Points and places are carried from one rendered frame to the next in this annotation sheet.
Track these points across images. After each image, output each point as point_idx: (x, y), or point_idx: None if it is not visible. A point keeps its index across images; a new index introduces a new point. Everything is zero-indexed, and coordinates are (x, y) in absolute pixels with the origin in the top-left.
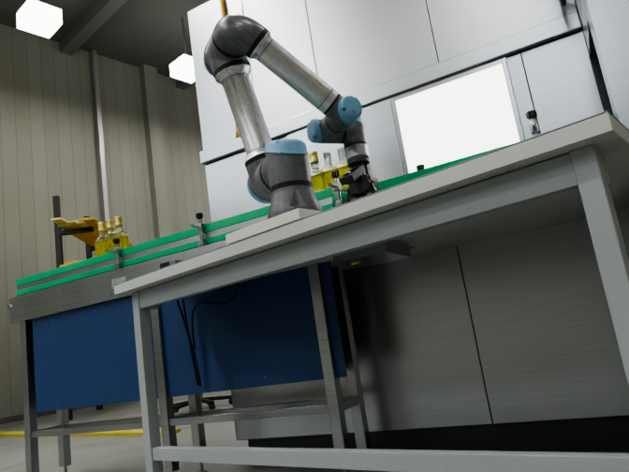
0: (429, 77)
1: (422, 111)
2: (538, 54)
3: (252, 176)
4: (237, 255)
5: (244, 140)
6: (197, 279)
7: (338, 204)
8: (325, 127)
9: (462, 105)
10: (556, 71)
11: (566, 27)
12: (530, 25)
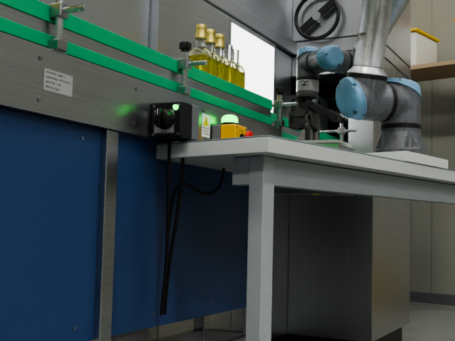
0: (246, 20)
1: (242, 49)
2: (279, 55)
3: (379, 93)
4: (407, 174)
5: (382, 53)
6: (351, 177)
7: (283, 124)
8: (347, 63)
9: (257, 63)
10: (282, 76)
11: (292, 49)
12: (279, 30)
